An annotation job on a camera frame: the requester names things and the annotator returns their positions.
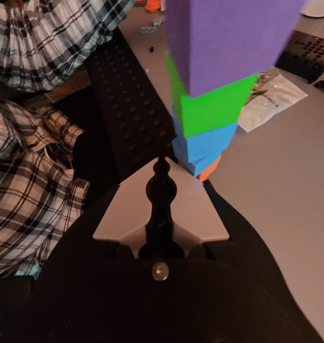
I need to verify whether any person's plaid shirt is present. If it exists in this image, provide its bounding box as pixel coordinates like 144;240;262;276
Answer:
0;86;91;281

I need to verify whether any purple foam cube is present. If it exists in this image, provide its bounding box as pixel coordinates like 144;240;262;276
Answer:
165;0;305;99

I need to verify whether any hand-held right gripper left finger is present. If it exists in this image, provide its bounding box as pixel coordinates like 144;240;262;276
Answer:
93;157;162;259

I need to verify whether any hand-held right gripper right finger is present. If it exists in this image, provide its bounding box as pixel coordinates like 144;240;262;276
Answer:
162;157;230;259

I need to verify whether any blue foam cube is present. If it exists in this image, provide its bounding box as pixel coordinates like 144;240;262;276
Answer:
171;105;239;164
178;153;223;178

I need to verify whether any green foam cube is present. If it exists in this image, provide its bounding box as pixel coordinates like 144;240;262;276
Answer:
164;49;260;138

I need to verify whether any black perforated building plate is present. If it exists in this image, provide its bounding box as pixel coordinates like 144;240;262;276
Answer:
275;29;324;84

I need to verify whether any white book stand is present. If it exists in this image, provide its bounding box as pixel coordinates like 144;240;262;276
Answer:
299;0;324;18

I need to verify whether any orange foam cube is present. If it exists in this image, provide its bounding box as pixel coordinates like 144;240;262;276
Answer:
197;155;222;183

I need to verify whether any clear bag of building parts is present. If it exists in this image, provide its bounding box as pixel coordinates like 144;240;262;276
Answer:
237;68;309;133

